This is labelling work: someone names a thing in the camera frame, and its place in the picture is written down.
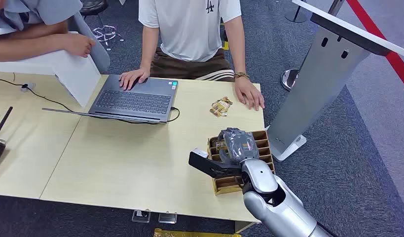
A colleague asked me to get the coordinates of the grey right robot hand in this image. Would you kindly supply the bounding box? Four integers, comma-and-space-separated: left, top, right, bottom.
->
217, 127, 260, 166

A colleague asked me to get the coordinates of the wooden slotted card holder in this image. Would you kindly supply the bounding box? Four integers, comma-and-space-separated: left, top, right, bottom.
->
207, 130, 276, 196

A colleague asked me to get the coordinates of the printed card, orange gold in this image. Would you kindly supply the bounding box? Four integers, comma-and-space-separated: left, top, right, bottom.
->
209, 96, 234, 118

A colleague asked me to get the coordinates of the person's left hand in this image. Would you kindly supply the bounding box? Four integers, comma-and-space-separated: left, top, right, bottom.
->
234, 77, 265, 112

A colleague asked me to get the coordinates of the person's hand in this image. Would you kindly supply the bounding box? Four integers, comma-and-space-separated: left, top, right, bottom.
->
234, 77, 265, 112
62, 33, 97, 59
119, 68, 151, 91

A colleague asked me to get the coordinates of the person's right hand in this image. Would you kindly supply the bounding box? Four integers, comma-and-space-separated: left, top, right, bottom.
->
119, 68, 151, 91

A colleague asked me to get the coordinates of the person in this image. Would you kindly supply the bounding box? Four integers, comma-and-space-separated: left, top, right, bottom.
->
0, 0, 111, 75
119, 0, 265, 112

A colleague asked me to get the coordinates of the gold foil sheet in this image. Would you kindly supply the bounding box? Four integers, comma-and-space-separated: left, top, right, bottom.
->
153, 228, 242, 237

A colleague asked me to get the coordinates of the clear table clamp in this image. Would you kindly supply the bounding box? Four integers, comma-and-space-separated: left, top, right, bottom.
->
158, 211, 178, 225
131, 209, 152, 224

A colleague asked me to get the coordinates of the grey standing kiosk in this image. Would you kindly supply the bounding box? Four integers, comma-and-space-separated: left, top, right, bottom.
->
266, 0, 404, 162

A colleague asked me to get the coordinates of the grey open laptop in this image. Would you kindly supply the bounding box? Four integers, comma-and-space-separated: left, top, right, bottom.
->
41, 74, 179, 124

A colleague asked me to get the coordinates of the red barrier belt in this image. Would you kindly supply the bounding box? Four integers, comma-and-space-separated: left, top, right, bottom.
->
346, 0, 404, 94

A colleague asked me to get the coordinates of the white folded board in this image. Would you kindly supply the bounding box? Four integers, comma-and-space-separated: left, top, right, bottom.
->
0, 31, 102, 108

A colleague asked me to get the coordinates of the black office chair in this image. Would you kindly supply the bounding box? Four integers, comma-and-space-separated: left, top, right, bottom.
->
79, 0, 125, 52

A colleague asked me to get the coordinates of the black laptop cable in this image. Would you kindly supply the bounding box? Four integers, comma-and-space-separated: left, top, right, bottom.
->
116, 106, 181, 125

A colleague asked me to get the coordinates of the chrome stanchion post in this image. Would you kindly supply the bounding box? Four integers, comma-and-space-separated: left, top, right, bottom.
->
280, 0, 345, 92
284, 0, 309, 24

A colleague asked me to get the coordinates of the thin black cable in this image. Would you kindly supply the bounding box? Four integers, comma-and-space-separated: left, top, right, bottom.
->
0, 77, 74, 113

